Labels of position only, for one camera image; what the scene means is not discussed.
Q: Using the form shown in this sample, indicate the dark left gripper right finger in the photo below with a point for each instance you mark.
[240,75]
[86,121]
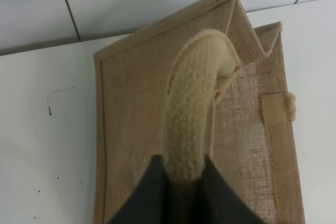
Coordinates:
[216,201]

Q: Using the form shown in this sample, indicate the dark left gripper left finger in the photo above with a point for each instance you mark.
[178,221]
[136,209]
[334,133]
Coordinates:
[149,202]

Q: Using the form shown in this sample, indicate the brown linen tote bag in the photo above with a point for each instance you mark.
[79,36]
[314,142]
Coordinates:
[200,82]

